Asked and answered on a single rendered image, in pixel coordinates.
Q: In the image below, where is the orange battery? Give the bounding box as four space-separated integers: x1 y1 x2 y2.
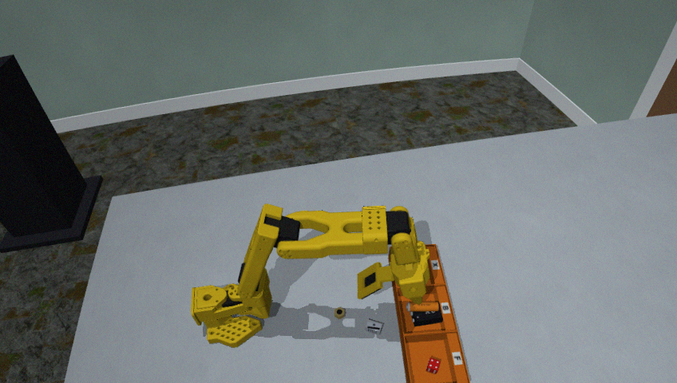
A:
406 302 439 311

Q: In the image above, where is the dark red die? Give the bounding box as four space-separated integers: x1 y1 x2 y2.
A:
426 358 440 374

